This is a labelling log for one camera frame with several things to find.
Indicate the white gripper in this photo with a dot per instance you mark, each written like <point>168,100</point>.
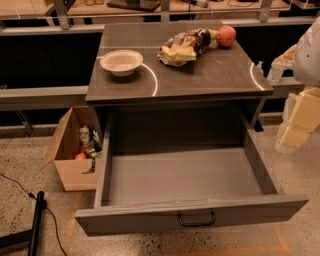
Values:
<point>308,58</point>

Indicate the brown chip bag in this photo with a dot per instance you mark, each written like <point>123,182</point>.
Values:
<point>186,46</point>

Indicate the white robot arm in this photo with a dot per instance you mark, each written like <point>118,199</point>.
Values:
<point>306,59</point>

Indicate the grey cabinet with dark top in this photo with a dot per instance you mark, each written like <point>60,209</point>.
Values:
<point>217,74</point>

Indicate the open grey top drawer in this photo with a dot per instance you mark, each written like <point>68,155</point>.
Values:
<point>159,164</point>

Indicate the red apple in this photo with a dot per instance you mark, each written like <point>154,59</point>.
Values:
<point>227,36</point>

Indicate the white paper bowl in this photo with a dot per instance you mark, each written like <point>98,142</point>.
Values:
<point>121,63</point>

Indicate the white packet in box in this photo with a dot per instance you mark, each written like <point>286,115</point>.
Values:
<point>84,135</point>

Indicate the small red fruit in box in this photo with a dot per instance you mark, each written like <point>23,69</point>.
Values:
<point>80,156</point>

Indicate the open cardboard box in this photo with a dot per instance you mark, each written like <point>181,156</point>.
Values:
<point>75,174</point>

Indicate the black stand leg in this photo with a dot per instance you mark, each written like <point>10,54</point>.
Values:
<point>31,236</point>

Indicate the black drawer handle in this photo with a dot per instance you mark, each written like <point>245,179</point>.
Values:
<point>196,220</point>

